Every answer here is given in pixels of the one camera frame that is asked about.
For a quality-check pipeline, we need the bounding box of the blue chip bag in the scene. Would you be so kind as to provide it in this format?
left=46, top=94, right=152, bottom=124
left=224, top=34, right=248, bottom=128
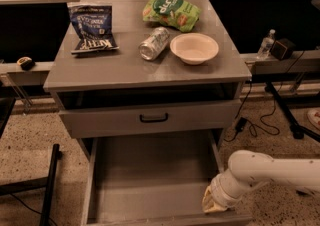
left=69, top=5, right=118, bottom=54

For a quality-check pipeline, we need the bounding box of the white bowl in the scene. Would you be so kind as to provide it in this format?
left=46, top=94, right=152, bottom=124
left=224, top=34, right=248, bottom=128
left=170, top=33, right=219, bottom=65

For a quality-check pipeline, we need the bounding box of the white red shoe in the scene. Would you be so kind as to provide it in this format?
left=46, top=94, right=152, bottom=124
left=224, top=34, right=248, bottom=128
left=307, top=108, right=320, bottom=130

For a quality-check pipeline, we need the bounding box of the black tripod stand right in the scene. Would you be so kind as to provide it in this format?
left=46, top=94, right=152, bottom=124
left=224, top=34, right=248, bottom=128
left=266, top=82, right=320, bottom=142

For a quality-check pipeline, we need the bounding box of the grey drawer cabinet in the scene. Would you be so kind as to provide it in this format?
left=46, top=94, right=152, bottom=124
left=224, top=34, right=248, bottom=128
left=43, top=0, right=253, bottom=158

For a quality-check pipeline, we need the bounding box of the grey drawer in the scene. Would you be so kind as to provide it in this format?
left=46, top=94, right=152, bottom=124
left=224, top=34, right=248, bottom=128
left=81, top=130, right=251, bottom=226
left=59, top=99, right=241, bottom=139

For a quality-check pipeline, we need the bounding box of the clear water bottle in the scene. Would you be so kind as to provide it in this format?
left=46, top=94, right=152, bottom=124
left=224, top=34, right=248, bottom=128
left=257, top=29, right=275, bottom=60

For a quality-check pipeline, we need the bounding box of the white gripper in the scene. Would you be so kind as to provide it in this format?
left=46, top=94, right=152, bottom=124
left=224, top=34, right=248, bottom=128
left=202, top=169, right=247, bottom=213

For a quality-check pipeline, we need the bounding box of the silver soda can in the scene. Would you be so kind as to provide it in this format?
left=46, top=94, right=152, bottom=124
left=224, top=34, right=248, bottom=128
left=139, top=27, right=170, bottom=61

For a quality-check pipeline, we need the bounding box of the small black box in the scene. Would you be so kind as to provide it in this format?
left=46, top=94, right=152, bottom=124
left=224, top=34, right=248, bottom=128
left=270, top=38, right=296, bottom=60

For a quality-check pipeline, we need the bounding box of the grey top drawer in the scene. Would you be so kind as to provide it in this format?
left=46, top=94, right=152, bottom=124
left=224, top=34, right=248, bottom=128
left=59, top=99, right=241, bottom=139

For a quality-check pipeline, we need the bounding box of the yellow black tape measure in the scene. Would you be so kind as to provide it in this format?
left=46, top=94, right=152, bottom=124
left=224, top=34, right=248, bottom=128
left=17, top=56, right=35, bottom=70

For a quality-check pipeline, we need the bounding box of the black stand left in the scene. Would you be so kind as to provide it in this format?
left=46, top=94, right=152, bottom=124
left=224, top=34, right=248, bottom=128
left=0, top=98, right=62, bottom=226

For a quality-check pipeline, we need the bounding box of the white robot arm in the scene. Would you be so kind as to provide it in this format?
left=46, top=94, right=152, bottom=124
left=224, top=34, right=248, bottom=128
left=202, top=150, right=320, bottom=213

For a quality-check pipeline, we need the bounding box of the green snack bag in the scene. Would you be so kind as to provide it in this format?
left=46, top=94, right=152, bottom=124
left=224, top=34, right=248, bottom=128
left=142, top=0, right=201, bottom=33

